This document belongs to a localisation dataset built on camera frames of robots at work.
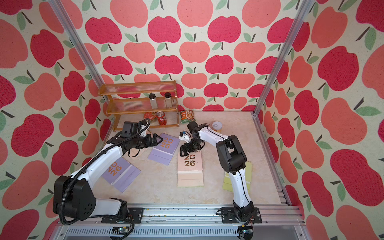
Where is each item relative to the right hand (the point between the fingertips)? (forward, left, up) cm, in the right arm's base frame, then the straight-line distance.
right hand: (187, 154), depth 96 cm
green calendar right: (-16, -25, -2) cm, 30 cm away
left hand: (-2, +16, +15) cm, 22 cm away
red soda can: (+22, +21, +9) cm, 32 cm away
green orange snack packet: (+33, +4, +2) cm, 33 cm away
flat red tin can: (+30, +32, +3) cm, 44 cm away
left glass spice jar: (+25, +25, +20) cm, 41 cm away
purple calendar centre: (+1, +16, -1) cm, 16 cm away
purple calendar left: (-17, +37, 0) cm, 41 cm away
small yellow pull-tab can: (+22, -19, +5) cm, 29 cm away
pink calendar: (-12, -3, 0) cm, 12 cm away
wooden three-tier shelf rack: (+38, +52, +9) cm, 65 cm away
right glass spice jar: (+29, +16, +22) cm, 40 cm away
